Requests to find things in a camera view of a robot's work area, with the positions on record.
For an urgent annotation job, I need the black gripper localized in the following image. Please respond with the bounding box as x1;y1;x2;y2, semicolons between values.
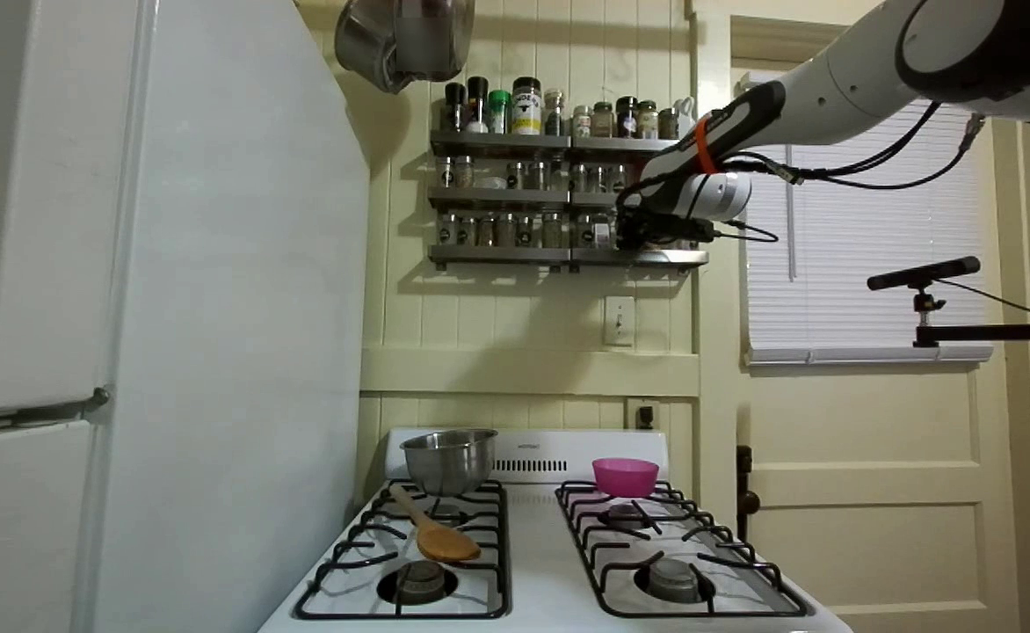
618;191;718;245

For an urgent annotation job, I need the dark spice bottle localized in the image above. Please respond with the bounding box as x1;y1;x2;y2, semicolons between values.
611;96;644;140

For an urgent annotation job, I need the large yellow-label jar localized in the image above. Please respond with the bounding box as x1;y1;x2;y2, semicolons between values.
508;73;550;140

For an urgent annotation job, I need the green-capped spice jar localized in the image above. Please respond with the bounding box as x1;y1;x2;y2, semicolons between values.
484;87;515;138

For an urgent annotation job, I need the white bottle black cap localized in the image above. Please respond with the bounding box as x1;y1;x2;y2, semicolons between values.
463;73;494;138

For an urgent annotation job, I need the dark-lidded spice jar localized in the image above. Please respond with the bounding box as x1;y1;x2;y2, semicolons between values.
445;81;469;138

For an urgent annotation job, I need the white window blind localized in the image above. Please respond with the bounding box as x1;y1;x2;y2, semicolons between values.
740;77;1000;371

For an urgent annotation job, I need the pink plastic bowl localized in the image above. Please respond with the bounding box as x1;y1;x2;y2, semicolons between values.
590;455;660;499

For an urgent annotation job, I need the gray hanging kitchen utensil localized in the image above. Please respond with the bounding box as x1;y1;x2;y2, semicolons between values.
332;0;477;97

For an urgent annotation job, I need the stainless steel pot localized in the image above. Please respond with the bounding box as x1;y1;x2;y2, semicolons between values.
397;427;501;497

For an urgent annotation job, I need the cream panel door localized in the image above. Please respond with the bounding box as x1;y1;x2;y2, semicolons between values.
729;13;1030;633

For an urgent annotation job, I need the white gas stove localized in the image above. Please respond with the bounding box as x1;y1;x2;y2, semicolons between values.
258;427;855;633

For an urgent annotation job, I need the wooden spoon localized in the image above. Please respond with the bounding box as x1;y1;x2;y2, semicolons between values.
387;481;484;562

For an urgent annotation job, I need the black burner grate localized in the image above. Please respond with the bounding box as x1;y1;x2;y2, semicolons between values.
288;475;515;621
552;478;811;621

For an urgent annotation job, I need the white refrigerator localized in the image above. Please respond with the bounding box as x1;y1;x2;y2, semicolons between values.
0;0;373;633

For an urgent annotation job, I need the orange strap on wrist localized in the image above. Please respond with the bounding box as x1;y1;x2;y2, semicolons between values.
688;115;720;175

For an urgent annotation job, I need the white wall switch plate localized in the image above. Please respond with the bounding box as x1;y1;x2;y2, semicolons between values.
603;293;636;353

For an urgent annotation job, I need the gray wall spice rack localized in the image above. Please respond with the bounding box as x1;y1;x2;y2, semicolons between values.
426;123;712;274

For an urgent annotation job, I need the black stereo camera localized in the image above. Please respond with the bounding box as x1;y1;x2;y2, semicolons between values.
864;253;986;295

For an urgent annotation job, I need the black door handle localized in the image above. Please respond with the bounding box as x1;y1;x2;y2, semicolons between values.
733;442;763;544

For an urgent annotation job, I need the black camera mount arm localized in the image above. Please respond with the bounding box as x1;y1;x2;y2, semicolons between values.
910;290;1030;353

